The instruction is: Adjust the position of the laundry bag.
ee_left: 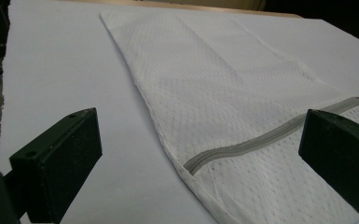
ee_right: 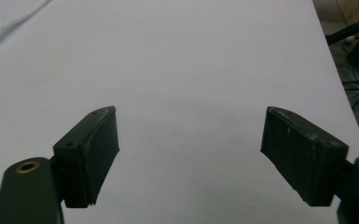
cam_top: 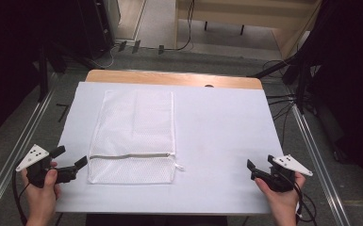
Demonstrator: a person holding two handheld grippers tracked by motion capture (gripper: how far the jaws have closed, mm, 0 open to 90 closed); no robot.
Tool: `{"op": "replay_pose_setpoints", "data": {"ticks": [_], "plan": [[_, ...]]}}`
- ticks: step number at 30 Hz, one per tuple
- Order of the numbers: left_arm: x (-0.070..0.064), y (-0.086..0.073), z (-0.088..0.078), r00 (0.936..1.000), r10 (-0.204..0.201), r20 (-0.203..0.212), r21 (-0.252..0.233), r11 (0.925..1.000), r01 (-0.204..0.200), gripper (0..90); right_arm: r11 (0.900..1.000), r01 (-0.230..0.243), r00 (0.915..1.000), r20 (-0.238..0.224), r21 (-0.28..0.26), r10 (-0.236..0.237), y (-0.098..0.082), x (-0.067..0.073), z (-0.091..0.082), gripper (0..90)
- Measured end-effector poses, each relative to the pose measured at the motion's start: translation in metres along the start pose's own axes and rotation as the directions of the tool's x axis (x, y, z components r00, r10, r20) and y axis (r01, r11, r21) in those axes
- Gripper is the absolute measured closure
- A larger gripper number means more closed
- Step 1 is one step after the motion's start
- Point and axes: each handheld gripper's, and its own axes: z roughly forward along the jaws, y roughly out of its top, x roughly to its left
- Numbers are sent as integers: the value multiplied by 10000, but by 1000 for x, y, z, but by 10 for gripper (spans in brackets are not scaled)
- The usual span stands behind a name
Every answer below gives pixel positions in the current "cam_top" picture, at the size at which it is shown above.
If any black cabinet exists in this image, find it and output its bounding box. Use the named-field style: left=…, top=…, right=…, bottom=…
left=76, top=0, right=117, bottom=60

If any white mesh laundry bag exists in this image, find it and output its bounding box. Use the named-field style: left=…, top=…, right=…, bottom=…
left=87, top=89, right=185, bottom=186

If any black floor cable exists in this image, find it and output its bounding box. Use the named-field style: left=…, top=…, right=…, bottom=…
left=138, top=0, right=196, bottom=53

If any black metal stand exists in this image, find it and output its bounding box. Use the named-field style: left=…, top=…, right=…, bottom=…
left=37, top=41, right=51, bottom=103
left=247, top=55, right=312, bottom=115

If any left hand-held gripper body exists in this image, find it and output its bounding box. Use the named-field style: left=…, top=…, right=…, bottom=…
left=15, top=144, right=78, bottom=189

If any aluminium floor rail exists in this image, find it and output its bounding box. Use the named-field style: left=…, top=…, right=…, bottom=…
left=290, top=100, right=353, bottom=226
left=0, top=72, right=59, bottom=222

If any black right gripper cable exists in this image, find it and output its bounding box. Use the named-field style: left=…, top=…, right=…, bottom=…
left=290, top=180, right=319, bottom=226

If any white floor cable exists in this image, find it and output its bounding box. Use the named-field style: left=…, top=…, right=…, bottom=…
left=88, top=43, right=122, bottom=70

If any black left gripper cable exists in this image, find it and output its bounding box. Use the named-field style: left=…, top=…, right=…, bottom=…
left=11, top=169, right=31, bottom=226

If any bundle of black floor cables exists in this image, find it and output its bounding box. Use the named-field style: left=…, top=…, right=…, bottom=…
left=262, top=59, right=298, bottom=149

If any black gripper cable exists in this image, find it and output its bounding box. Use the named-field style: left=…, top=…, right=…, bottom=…
left=290, top=180, right=319, bottom=226
left=11, top=169, right=31, bottom=226

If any white table sheet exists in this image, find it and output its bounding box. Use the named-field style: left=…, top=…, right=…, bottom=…
left=55, top=81, right=285, bottom=217

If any light wooden platform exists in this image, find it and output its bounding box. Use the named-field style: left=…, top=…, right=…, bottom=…
left=174, top=0, right=323, bottom=59

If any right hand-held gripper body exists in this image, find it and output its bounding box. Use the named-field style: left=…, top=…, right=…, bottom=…
left=251, top=153, right=314, bottom=193

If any wooden table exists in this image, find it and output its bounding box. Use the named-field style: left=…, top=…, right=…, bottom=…
left=84, top=69, right=264, bottom=90

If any black curtain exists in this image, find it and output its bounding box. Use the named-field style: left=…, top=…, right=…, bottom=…
left=0, top=0, right=86, bottom=149
left=298, top=0, right=363, bottom=197

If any person's right hand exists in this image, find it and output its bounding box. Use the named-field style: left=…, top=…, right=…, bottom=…
left=254, top=172, right=306, bottom=220

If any person's left hand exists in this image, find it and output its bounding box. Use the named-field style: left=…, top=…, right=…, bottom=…
left=21, top=161, right=62, bottom=220

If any person's dark clothing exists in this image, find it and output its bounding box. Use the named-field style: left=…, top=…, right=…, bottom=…
left=85, top=214, right=229, bottom=226

